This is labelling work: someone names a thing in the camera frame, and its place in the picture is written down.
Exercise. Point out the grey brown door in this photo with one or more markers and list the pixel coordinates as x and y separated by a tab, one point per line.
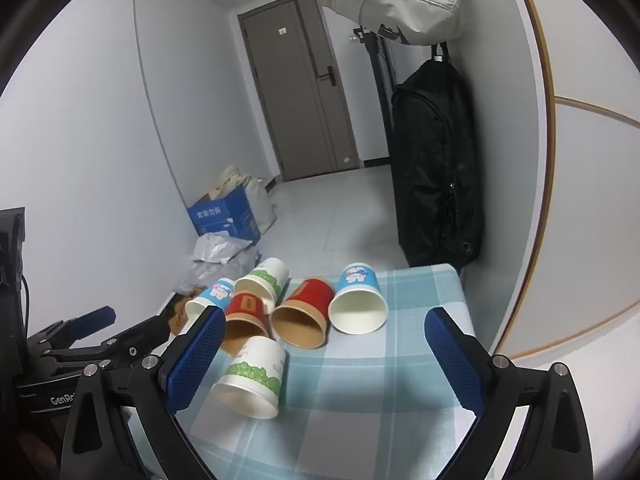
295	100

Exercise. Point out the blue checked tablecloth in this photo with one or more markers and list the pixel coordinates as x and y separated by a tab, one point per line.
360	385

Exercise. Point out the red paper cup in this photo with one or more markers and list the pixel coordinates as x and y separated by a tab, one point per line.
310	295
246	305

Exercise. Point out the blue cardboard box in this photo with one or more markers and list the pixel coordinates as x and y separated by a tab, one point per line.
225	217

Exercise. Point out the black hanging bag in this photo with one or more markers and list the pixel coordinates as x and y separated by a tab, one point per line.
432	160

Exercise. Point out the white plastic bag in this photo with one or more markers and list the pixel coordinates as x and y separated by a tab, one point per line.
262	205

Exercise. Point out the blue printed paper cup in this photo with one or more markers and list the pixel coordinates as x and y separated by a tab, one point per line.
215	292
357	310

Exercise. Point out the brown paper wrapper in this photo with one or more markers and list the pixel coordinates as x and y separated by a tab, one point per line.
176	317

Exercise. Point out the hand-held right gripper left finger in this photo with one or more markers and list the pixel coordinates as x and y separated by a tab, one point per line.
195	357

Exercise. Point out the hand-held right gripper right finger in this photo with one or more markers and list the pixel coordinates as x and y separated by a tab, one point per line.
455	365

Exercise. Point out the white green-print paper cup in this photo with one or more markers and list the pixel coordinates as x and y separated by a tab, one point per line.
267	272
255	365

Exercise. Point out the beige cloth bag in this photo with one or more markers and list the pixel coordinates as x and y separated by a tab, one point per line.
231	180

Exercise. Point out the black coat rack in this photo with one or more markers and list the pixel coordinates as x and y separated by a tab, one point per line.
380	75

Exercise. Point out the crumpled grey plastic bag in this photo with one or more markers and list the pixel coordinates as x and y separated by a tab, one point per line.
220	255

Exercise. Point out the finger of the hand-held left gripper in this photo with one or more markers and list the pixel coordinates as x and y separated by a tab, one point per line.
95	319
135	336

